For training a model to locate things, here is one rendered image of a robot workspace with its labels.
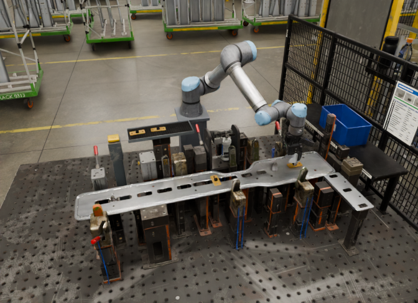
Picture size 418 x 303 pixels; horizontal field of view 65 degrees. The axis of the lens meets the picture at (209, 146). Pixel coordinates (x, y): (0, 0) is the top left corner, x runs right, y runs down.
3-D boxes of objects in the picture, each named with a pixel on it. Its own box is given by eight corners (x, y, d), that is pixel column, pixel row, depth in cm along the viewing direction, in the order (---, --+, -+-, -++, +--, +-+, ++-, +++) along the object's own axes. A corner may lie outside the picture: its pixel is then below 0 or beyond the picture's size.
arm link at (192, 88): (178, 98, 215) (176, 78, 208) (194, 93, 222) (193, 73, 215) (189, 104, 207) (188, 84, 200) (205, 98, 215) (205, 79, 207)
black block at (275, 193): (268, 241, 178) (274, 201, 162) (260, 227, 186) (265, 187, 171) (282, 238, 180) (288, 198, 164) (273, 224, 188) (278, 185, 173)
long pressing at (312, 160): (73, 226, 149) (73, 224, 148) (76, 195, 167) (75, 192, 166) (338, 173, 181) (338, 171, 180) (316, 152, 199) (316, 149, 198)
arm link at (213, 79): (190, 83, 220) (234, 40, 174) (207, 78, 228) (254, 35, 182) (198, 99, 219) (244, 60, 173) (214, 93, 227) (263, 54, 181)
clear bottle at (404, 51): (398, 77, 182) (410, 40, 171) (389, 73, 187) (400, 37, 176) (407, 76, 183) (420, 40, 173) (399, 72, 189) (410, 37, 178)
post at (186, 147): (187, 203, 203) (185, 149, 181) (185, 198, 207) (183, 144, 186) (195, 202, 204) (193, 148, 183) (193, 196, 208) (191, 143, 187)
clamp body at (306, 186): (293, 242, 178) (303, 192, 159) (283, 226, 187) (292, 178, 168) (308, 238, 180) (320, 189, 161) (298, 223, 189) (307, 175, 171)
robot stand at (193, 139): (177, 155, 248) (174, 107, 226) (204, 152, 252) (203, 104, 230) (181, 171, 231) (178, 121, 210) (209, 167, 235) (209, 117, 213)
